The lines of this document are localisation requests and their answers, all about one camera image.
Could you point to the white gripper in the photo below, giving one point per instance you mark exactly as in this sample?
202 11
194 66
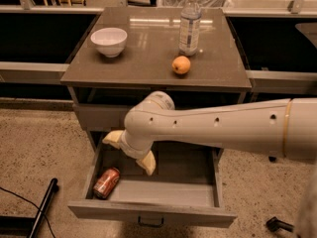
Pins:
131 150

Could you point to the red coke can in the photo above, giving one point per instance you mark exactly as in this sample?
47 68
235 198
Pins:
106 183

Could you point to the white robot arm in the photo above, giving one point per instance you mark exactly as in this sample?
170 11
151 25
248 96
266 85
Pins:
279 128

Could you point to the closed grey top drawer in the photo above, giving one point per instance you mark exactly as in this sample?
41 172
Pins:
99 117

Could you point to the grey drawer cabinet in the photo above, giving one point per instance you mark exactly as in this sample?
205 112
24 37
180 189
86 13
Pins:
217 75

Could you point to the open grey middle drawer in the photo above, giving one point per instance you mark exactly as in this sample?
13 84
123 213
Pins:
185 188

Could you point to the black floor stand leg left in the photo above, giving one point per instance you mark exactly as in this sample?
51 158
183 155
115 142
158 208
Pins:
43 208

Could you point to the orange fruit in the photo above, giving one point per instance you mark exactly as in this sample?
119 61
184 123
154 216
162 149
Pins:
181 65

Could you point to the white ceramic bowl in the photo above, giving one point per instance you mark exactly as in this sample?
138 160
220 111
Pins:
109 42

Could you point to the clear plastic water bottle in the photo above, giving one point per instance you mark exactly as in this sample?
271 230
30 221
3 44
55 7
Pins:
189 28

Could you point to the black stand foot bottom right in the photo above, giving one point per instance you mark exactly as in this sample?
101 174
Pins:
275 224

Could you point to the black middle drawer handle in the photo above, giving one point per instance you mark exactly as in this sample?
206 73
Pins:
151 222

